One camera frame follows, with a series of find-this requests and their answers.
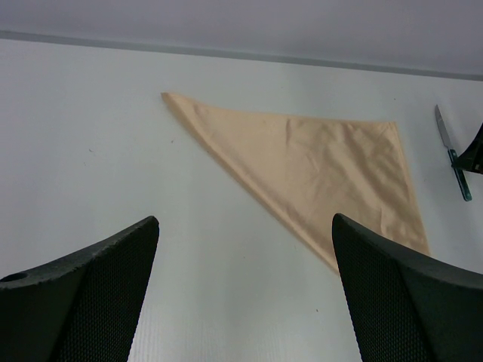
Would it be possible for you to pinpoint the peach cloth napkin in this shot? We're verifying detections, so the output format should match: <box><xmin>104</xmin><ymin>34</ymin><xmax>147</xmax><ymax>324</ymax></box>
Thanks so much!
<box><xmin>162</xmin><ymin>92</ymin><xmax>429</xmax><ymax>269</ymax></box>

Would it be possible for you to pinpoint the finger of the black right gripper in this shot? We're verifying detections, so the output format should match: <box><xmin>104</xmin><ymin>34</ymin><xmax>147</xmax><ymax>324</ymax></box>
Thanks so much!
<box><xmin>452</xmin><ymin>124</ymin><xmax>483</xmax><ymax>174</ymax></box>

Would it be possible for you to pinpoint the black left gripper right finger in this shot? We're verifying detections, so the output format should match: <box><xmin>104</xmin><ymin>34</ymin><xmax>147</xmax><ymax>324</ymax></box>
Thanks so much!
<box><xmin>332</xmin><ymin>213</ymin><xmax>482</xmax><ymax>361</ymax></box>

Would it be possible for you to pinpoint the knife with green handle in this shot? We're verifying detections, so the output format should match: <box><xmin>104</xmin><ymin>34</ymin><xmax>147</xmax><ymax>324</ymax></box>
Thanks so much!
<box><xmin>435</xmin><ymin>105</ymin><xmax>472</xmax><ymax>201</ymax></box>

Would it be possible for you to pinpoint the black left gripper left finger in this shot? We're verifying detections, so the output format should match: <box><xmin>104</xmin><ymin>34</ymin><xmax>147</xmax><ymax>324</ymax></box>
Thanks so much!
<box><xmin>1</xmin><ymin>216</ymin><xmax>159</xmax><ymax>361</ymax></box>

